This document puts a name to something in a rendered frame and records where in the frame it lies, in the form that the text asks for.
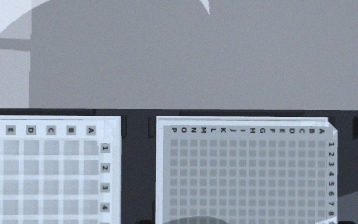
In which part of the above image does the grey multi-well plate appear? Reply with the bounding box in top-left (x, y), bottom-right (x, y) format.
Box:
top-left (155, 116), bottom-right (338, 224)

